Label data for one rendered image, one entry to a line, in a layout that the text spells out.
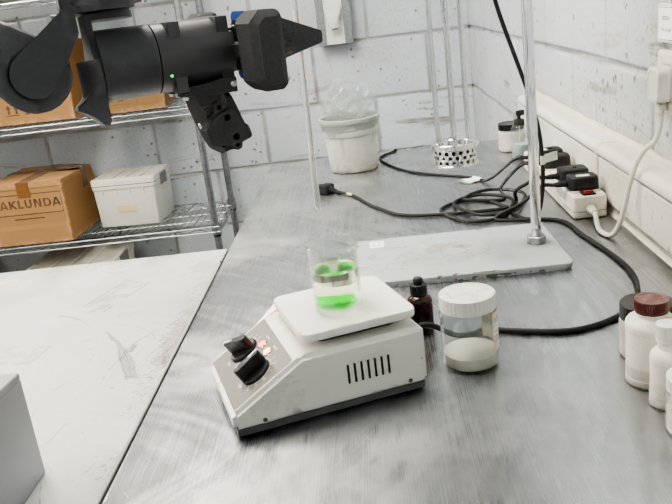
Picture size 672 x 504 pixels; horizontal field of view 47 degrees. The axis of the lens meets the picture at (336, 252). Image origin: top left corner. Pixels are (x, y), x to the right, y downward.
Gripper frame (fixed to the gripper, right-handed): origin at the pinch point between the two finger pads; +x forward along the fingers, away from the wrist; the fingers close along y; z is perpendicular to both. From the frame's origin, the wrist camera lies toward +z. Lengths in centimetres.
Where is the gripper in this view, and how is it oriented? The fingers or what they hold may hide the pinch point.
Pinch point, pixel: (285, 40)
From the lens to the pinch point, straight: 72.5
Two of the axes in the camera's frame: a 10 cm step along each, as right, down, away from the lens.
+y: 4.5, 2.4, -8.6
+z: 1.0, 9.4, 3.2
